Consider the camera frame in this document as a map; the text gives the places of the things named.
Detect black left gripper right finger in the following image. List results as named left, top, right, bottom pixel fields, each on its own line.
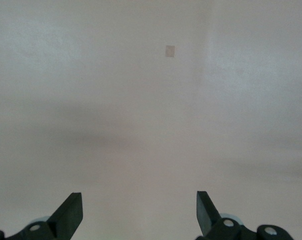
left=194, top=190, right=293, bottom=240

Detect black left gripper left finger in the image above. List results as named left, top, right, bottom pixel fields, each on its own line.
left=0, top=192, right=84, bottom=240

